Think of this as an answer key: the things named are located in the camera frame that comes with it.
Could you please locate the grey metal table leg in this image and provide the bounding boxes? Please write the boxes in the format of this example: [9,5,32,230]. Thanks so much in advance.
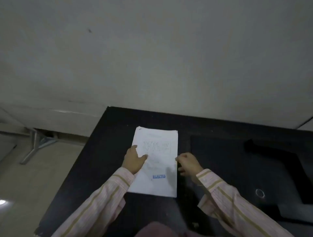
[20,128,58,165]

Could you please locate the person's right hand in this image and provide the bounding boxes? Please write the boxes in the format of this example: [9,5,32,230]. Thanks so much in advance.
[175,153,204,177]

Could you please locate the person's left forearm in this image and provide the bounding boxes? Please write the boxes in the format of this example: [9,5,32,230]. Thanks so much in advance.
[51,167,135,237]

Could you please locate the person's left hand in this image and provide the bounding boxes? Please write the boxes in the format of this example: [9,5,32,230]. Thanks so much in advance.
[121,145,148,175]

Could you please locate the white printed paper sheet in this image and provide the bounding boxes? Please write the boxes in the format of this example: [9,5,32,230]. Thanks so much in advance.
[127,126,178,198]

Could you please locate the person's right forearm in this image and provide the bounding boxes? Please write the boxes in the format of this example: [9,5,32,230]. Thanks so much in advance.
[196,168,295,237]

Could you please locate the person's maroon trousers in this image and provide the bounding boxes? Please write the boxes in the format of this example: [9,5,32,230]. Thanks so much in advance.
[134,221,196,237]

